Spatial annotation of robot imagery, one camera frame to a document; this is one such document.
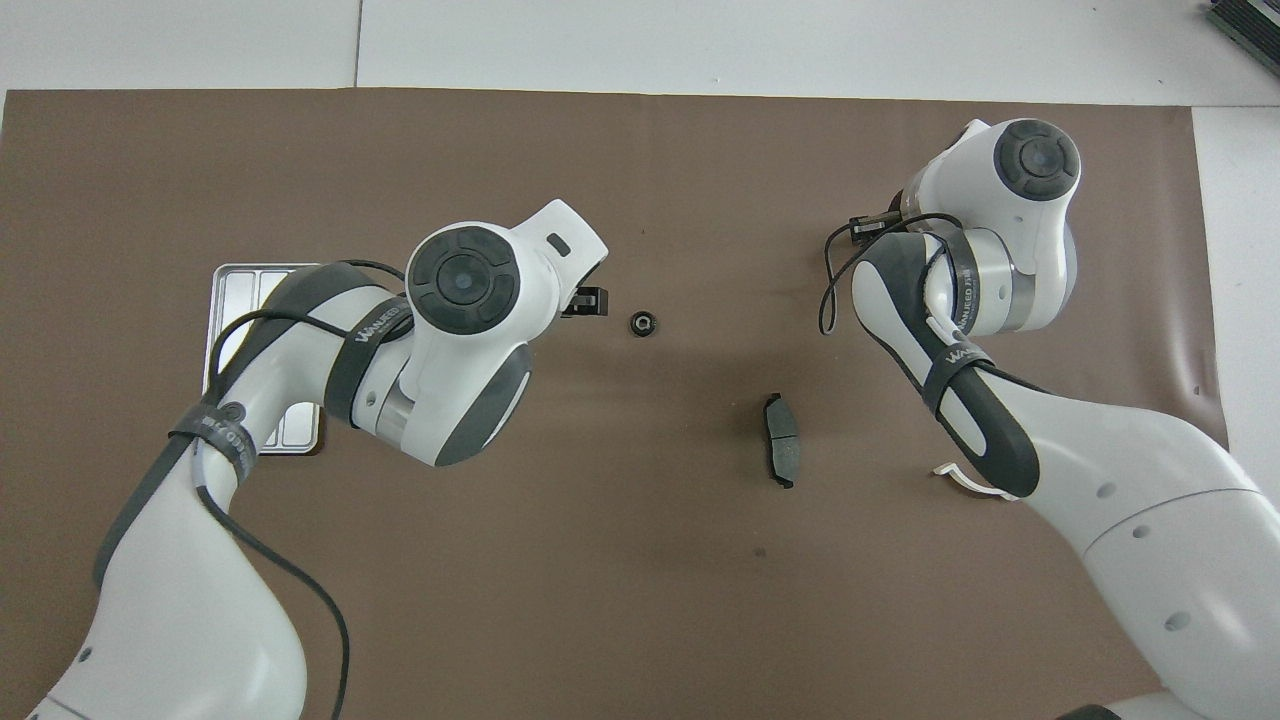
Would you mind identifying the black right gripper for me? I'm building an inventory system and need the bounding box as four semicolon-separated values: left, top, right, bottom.
848;200;913;245

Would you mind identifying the silver ribbed metal tray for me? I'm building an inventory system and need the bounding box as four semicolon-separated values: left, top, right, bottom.
203;263;331;456

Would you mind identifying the long dark brake pad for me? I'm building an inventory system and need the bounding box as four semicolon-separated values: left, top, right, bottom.
762;392;803;489

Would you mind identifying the brown table mat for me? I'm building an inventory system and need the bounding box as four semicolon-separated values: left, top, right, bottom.
0;87;1259;720

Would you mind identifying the black finned device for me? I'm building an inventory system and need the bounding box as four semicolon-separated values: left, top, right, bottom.
1205;0;1280;53

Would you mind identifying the white half ring clamp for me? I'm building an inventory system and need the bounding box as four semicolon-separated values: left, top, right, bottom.
932;460;1023;501

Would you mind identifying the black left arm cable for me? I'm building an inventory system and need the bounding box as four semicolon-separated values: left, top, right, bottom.
195;260;411;720

